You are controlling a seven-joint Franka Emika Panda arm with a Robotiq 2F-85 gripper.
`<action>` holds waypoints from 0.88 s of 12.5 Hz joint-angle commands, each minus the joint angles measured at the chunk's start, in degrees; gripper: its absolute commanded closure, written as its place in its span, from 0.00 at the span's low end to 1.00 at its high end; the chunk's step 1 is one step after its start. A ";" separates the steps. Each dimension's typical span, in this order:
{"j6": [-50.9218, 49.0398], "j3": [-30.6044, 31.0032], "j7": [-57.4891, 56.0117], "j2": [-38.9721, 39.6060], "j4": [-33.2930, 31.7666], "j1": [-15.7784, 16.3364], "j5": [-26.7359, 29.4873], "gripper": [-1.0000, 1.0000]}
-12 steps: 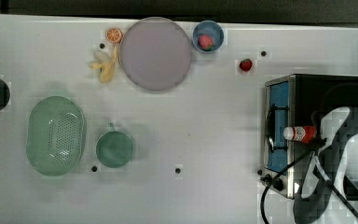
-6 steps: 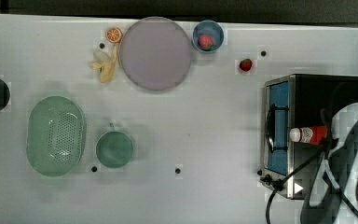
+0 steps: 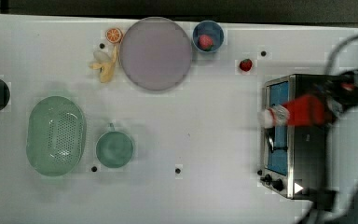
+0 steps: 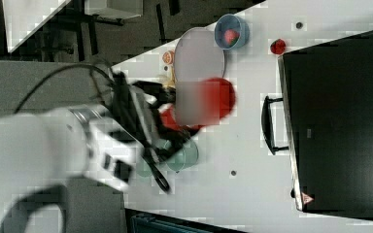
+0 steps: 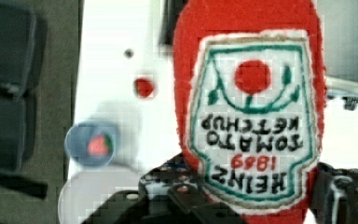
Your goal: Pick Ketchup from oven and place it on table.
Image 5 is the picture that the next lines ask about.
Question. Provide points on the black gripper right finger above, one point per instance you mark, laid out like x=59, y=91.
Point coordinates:
x=334, y=198

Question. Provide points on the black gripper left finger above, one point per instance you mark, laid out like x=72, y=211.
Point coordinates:
x=168, y=194

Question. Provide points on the red plush ketchup bottle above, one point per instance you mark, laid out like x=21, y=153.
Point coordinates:
x=249, y=100

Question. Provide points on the red strawberry in cup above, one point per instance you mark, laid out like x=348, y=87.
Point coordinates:
x=100, y=145

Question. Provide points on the grey oval plate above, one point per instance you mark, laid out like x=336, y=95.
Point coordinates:
x=85, y=191

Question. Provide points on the blue cup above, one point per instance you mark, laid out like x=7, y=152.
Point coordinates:
x=78, y=137

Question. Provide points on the red strawberry on table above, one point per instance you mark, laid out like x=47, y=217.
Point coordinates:
x=143, y=87

